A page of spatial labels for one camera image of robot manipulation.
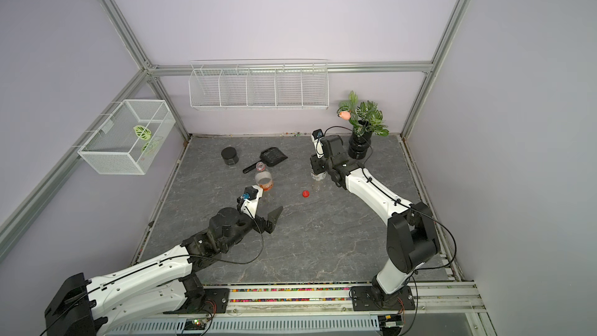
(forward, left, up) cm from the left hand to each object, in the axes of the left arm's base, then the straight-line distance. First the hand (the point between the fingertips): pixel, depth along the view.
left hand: (271, 203), depth 76 cm
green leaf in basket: (+24, +44, +13) cm, 52 cm away
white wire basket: (+25, +50, +8) cm, 56 cm away
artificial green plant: (+29, -36, +10) cm, 47 cm away
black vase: (+31, -38, -9) cm, 50 cm away
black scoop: (+33, +3, -16) cm, 37 cm away
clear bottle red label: (+14, +4, -6) cm, 16 cm away
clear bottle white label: (+14, -18, -7) cm, 24 cm away
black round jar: (+35, +22, -15) cm, 44 cm away
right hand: (+19, -17, 0) cm, 26 cm away
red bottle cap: (+13, -12, -18) cm, 26 cm away
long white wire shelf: (+54, +5, +10) cm, 55 cm away
